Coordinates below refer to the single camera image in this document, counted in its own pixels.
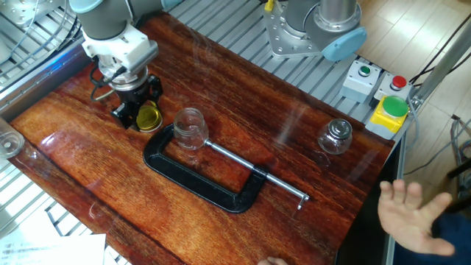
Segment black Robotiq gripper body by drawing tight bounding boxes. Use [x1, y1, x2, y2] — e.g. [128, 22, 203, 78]
[117, 75, 155, 111]

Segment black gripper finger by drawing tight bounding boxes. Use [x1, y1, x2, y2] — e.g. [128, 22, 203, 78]
[110, 101, 141, 130]
[146, 73, 164, 110]

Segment gold metal jar lid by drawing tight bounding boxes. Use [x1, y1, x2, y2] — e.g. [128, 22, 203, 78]
[135, 101, 164, 133]

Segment clear glass jar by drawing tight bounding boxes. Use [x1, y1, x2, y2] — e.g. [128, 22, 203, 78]
[172, 107, 210, 151]

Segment black C-clamp with steel screw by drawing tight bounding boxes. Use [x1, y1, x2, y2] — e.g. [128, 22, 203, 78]
[142, 123, 311, 214]

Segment glass jar with silver lid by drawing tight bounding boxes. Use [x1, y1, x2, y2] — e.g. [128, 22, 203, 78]
[316, 117, 354, 155]

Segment right forearm in blue sleeve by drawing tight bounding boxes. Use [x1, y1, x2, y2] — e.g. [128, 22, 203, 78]
[392, 211, 471, 265]

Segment person's left hand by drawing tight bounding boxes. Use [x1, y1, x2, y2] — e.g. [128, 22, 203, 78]
[257, 256, 290, 265]

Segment person's right hand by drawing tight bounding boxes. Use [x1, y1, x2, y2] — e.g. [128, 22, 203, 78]
[377, 179, 457, 258]

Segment wood grain table mat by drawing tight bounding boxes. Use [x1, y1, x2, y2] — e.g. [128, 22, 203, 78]
[9, 10, 395, 265]

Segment clear glass mug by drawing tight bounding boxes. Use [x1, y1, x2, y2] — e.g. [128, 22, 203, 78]
[0, 117, 26, 160]

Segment grey box with green button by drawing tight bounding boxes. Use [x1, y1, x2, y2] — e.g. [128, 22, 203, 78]
[339, 59, 383, 104]

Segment yellow box with green button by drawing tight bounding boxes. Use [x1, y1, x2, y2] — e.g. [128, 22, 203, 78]
[364, 94, 410, 141]

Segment grey box with red button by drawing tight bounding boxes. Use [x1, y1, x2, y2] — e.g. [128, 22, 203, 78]
[373, 72, 415, 102]

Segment black table side panel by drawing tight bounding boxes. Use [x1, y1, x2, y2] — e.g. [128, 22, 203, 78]
[334, 139, 402, 265]

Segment aluminium strut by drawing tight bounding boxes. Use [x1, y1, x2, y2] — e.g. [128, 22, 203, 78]
[410, 20, 471, 107]

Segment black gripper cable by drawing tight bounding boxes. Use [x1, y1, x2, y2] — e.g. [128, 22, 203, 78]
[89, 62, 128, 103]

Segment aluminium table rail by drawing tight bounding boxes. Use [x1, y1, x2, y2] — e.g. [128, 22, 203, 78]
[0, 36, 93, 122]

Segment silver robot mount plate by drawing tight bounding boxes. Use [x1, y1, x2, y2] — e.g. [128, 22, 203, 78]
[263, 0, 325, 60]

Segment silver flanged mount base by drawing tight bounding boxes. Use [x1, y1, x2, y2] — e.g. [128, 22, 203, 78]
[0, 0, 67, 29]

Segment grey floor cables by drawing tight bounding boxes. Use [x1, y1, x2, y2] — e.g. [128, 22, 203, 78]
[403, 95, 471, 177]

